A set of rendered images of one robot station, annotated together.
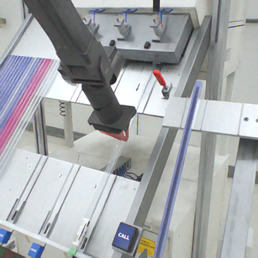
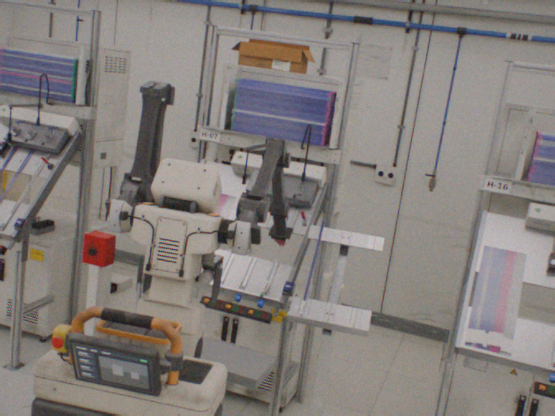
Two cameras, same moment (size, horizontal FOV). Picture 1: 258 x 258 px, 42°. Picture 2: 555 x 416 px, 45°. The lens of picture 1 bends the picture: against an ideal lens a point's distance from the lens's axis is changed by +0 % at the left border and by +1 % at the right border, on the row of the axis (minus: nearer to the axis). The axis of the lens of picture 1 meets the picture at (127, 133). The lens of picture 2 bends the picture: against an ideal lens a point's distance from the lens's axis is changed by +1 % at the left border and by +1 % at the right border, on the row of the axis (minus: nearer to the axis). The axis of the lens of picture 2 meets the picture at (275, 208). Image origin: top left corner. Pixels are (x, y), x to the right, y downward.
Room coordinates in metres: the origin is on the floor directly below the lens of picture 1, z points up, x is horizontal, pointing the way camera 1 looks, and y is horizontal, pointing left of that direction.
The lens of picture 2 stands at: (-2.20, 0.74, 1.74)
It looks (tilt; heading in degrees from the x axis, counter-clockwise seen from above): 12 degrees down; 347
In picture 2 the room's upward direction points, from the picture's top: 8 degrees clockwise
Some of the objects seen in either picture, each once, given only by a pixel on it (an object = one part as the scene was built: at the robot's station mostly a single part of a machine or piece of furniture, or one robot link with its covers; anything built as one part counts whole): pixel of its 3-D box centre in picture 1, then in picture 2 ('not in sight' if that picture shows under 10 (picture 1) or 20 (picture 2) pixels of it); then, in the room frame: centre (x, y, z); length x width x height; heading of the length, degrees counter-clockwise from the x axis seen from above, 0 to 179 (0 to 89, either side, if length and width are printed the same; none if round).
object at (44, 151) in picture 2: not in sight; (20, 220); (1.84, 1.34, 0.66); 1.01 x 0.73 x 1.31; 150
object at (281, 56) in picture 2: not in sight; (288, 53); (1.45, -0.04, 1.82); 0.68 x 0.30 x 0.20; 60
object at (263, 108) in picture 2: not in sight; (282, 111); (1.14, 0.02, 1.52); 0.51 x 0.13 x 0.27; 60
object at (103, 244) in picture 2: not in sight; (93, 305); (1.24, 0.86, 0.39); 0.24 x 0.24 x 0.78; 60
